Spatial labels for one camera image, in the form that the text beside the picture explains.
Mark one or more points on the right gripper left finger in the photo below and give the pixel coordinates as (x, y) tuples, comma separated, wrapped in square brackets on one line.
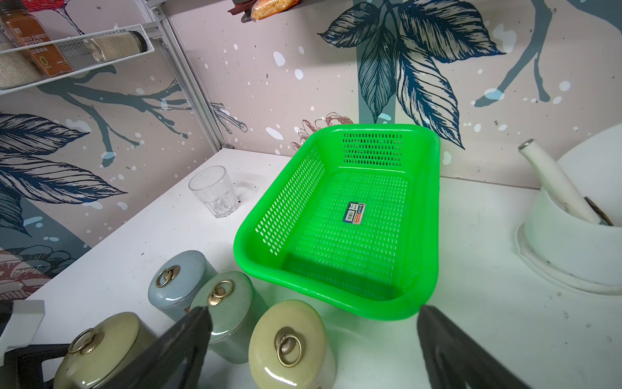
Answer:
[(175, 360)]

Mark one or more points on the small black item in basket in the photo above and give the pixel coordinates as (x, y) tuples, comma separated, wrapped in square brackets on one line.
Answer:
[(354, 213)]

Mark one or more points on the pale spice jar rear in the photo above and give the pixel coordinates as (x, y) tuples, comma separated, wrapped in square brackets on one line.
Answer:
[(115, 46)]

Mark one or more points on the beige tea canister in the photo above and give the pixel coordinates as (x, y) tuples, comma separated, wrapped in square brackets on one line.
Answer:
[(289, 348), (99, 353)]

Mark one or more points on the orange spice bottle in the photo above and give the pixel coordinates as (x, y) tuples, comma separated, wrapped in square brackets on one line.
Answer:
[(25, 30)]

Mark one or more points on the green plastic basket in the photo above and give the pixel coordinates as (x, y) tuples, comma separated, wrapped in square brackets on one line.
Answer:
[(384, 269)]

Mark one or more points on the white spoon in holder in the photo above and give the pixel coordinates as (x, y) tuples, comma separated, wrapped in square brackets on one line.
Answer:
[(557, 183)]

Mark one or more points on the blue-grey tea canister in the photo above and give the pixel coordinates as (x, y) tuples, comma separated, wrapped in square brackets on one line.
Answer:
[(178, 281)]

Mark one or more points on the clear plastic cup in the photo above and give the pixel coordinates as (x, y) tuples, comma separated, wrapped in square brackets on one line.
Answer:
[(213, 188)]

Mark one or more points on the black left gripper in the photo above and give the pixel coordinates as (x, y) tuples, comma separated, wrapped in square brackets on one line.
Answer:
[(22, 367)]

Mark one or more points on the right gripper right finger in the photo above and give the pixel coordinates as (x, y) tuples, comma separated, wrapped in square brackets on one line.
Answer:
[(454, 360)]

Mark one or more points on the small snack packet in basket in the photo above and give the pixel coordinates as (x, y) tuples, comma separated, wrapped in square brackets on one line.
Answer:
[(255, 10)]

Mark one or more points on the green tea canister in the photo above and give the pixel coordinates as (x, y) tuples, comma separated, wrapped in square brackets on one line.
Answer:
[(235, 308)]

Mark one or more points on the white wire spice rack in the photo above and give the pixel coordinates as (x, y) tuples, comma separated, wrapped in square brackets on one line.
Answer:
[(78, 55)]

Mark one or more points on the white utensil holder cup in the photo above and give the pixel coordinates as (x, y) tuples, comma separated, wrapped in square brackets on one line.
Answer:
[(557, 244)]

